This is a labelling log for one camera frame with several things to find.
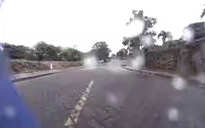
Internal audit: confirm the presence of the round dark tree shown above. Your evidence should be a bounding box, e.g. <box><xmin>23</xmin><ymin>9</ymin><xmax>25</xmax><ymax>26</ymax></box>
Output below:
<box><xmin>90</xmin><ymin>40</ymin><xmax>112</xmax><ymax>63</ymax></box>

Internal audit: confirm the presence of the small distant tree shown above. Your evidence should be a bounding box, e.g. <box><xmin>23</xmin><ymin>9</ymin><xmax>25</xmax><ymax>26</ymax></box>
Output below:
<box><xmin>116</xmin><ymin>47</ymin><xmax>129</xmax><ymax>61</ymax></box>

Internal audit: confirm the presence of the grey wet paved road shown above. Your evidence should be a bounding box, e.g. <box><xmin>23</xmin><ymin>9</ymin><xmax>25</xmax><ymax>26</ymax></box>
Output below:
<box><xmin>13</xmin><ymin>59</ymin><xmax>205</xmax><ymax>128</ymax></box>

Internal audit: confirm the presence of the tall thin-crowned tree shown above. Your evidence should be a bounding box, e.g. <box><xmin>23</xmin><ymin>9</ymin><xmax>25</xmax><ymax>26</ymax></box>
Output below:
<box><xmin>121</xmin><ymin>9</ymin><xmax>158</xmax><ymax>58</ymax></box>

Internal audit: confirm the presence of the dashed pale centre line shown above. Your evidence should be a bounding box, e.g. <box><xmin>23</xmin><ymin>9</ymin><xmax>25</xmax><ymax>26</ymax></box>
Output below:
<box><xmin>63</xmin><ymin>79</ymin><xmax>95</xmax><ymax>128</ymax></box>

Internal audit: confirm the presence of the grey kerb strip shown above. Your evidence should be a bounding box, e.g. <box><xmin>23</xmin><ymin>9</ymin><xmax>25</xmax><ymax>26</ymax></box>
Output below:
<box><xmin>122</xmin><ymin>64</ymin><xmax>205</xmax><ymax>90</ymax></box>

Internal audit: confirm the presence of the row of dark trees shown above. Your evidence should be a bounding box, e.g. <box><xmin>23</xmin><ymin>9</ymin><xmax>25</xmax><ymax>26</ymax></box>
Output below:
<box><xmin>0</xmin><ymin>40</ymin><xmax>86</xmax><ymax>62</ymax></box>

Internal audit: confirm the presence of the palm tree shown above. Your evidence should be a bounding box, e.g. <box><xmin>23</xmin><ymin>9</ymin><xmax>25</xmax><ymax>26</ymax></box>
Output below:
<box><xmin>157</xmin><ymin>29</ymin><xmax>174</xmax><ymax>46</ymax></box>

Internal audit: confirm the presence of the grey kerbed footpath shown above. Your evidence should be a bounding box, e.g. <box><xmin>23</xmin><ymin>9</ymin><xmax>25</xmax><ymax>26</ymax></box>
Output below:
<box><xmin>11</xmin><ymin>65</ymin><xmax>86</xmax><ymax>83</ymax></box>

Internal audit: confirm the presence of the grassy earth bank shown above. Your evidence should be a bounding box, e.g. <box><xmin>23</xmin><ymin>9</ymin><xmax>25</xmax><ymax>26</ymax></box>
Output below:
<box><xmin>9</xmin><ymin>59</ymin><xmax>85</xmax><ymax>75</ymax></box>

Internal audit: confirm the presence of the grey building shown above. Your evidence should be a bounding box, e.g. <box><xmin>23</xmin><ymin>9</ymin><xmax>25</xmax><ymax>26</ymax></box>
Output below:
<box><xmin>183</xmin><ymin>21</ymin><xmax>205</xmax><ymax>44</ymax></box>

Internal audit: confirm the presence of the overgrown wall with hedge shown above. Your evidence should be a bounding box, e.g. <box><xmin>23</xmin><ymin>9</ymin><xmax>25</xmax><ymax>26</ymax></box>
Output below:
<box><xmin>143</xmin><ymin>39</ymin><xmax>205</xmax><ymax>76</ymax></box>

